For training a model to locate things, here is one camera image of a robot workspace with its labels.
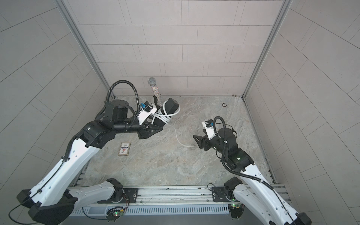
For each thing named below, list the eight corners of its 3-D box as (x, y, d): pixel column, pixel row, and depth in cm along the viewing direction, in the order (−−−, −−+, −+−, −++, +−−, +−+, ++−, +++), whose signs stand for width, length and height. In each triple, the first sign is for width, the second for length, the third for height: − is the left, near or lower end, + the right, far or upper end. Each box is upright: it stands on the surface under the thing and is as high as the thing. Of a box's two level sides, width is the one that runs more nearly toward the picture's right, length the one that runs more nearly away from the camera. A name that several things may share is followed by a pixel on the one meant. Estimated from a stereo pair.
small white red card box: (118, 155, 87) (117, 154, 85) (122, 143, 92) (121, 141, 90) (128, 155, 87) (127, 154, 85) (131, 143, 92) (130, 141, 90)
